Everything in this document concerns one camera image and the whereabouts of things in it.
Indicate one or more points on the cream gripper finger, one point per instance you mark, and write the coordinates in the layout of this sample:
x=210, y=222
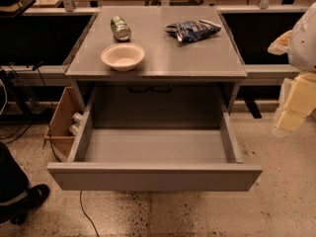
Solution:
x=280, y=45

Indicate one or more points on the blue chip bag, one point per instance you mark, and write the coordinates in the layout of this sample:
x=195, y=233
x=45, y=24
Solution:
x=192, y=31

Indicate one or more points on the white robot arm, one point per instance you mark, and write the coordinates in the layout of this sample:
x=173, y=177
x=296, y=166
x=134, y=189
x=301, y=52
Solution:
x=299, y=43

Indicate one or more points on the grey open top drawer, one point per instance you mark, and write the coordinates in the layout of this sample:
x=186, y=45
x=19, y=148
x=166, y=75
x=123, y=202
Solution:
x=155, y=141

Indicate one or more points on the white paper bowl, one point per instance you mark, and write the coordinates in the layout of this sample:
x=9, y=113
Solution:
x=123, y=56

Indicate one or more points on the green soda can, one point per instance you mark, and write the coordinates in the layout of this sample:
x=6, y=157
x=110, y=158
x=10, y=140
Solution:
x=120, y=28

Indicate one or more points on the grey cabinet table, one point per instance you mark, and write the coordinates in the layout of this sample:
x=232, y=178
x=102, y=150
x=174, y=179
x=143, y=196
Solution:
x=213, y=59

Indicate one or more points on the white can in box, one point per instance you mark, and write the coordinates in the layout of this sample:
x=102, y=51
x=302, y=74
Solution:
x=74, y=128
x=77, y=117

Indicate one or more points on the brown cardboard box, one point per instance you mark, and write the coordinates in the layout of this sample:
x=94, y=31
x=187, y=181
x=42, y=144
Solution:
x=58, y=133

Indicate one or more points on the black equipment stand left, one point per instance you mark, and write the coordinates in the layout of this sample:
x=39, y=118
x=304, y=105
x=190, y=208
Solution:
x=22, y=94

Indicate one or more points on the black shoe and leg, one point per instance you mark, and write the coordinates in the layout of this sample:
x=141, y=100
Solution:
x=17, y=197

